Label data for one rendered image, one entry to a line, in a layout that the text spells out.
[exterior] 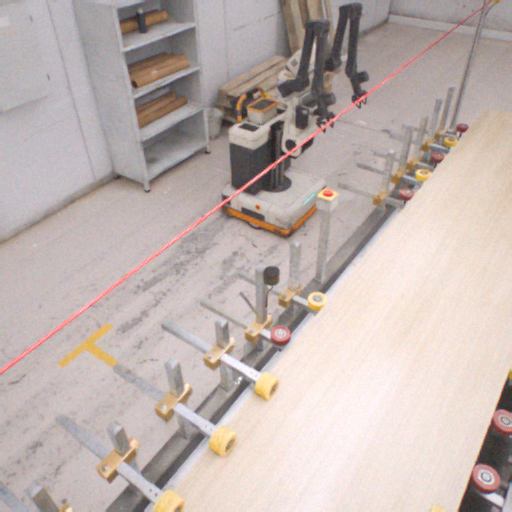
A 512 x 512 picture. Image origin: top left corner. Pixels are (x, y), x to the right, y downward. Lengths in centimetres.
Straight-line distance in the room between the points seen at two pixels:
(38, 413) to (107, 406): 38
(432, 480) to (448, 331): 63
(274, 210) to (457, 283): 178
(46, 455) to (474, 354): 213
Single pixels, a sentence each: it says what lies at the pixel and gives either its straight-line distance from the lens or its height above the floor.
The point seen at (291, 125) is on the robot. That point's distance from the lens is 350.
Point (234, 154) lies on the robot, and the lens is 371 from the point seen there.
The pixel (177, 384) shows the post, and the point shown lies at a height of 104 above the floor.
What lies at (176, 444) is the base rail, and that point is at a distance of 192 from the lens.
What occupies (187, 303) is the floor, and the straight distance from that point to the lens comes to 333.
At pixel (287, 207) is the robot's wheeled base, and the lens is 368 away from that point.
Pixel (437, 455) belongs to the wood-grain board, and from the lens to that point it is 174.
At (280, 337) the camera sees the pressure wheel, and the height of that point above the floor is 90.
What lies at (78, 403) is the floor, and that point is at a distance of 300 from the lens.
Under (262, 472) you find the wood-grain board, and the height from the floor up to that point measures 90.
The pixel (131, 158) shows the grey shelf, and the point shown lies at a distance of 443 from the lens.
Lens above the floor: 237
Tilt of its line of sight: 41 degrees down
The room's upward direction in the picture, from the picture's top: 1 degrees counter-clockwise
